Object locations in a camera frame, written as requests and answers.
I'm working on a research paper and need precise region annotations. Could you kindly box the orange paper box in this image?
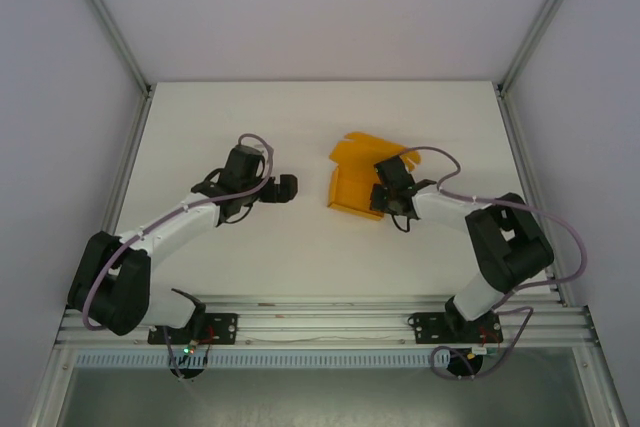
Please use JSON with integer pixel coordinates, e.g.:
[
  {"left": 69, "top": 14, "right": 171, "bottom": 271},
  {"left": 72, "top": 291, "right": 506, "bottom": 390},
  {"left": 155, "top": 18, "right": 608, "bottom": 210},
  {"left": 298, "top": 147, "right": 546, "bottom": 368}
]
[{"left": 325, "top": 130, "right": 422, "bottom": 222}]

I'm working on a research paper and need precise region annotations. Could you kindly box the grey metal sheet panel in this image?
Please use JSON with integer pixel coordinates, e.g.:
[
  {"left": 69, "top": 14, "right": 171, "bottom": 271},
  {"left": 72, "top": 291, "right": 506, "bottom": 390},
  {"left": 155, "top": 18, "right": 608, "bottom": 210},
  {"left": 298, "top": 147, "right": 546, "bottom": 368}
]
[{"left": 54, "top": 366, "right": 601, "bottom": 427}]

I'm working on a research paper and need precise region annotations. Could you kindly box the aluminium table side rail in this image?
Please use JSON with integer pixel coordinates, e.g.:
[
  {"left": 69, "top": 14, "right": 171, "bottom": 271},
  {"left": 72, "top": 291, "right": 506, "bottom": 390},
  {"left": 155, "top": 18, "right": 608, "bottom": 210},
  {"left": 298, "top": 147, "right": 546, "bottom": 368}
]
[
  {"left": 82, "top": 91, "right": 154, "bottom": 308},
  {"left": 497, "top": 89, "right": 566, "bottom": 306}
]

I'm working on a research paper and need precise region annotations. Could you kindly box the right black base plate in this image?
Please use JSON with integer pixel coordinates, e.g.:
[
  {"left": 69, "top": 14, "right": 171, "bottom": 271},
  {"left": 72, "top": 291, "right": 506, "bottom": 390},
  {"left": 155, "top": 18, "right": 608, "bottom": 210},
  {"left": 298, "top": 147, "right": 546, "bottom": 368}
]
[{"left": 407, "top": 311, "right": 503, "bottom": 346}]

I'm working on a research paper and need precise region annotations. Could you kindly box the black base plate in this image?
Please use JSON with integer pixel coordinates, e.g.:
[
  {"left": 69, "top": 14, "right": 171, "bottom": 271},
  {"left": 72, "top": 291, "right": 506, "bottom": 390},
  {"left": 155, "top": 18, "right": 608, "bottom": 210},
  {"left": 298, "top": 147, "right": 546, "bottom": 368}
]
[
  {"left": 147, "top": 312, "right": 239, "bottom": 346},
  {"left": 407, "top": 311, "right": 503, "bottom": 346}
]

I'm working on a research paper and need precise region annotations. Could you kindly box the aluminium mounting rail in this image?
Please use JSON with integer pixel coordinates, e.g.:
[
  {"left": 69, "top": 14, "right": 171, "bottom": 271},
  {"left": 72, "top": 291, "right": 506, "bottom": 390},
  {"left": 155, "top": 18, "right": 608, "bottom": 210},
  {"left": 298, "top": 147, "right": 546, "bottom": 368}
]
[{"left": 54, "top": 299, "right": 599, "bottom": 348}]

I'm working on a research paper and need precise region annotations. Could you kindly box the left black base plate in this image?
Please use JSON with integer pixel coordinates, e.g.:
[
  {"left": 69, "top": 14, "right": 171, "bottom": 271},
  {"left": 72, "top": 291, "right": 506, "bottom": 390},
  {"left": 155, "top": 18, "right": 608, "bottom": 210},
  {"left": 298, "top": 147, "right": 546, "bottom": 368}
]
[{"left": 147, "top": 312, "right": 239, "bottom": 346}]

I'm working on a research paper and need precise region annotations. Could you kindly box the slotted grey cable duct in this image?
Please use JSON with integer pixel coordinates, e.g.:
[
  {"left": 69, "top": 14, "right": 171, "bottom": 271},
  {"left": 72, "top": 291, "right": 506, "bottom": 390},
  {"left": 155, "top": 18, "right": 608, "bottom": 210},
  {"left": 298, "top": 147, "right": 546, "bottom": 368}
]
[{"left": 74, "top": 352, "right": 446, "bottom": 369}]

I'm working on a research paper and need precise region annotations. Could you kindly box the black round cable grommet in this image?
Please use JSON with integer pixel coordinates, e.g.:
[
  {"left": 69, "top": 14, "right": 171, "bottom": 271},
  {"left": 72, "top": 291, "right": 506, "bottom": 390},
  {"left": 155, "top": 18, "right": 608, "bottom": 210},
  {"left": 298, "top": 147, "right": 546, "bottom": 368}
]
[
  {"left": 169, "top": 364, "right": 206, "bottom": 381},
  {"left": 447, "top": 349, "right": 485, "bottom": 379}
]

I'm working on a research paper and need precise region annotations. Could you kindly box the aluminium frame post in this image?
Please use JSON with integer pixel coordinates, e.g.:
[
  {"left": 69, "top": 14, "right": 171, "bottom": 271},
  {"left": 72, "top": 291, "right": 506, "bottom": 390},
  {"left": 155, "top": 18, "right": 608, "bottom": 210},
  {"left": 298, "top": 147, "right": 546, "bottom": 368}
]
[
  {"left": 497, "top": 0, "right": 594, "bottom": 96},
  {"left": 62, "top": 0, "right": 154, "bottom": 98}
]

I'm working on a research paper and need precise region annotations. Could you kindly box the aluminium frame bar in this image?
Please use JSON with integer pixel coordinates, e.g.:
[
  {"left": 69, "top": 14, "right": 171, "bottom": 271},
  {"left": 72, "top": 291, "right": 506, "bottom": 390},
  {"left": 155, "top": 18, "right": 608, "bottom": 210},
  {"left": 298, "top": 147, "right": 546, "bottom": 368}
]
[
  {"left": 574, "top": 346, "right": 629, "bottom": 427},
  {"left": 27, "top": 346, "right": 76, "bottom": 427}
]

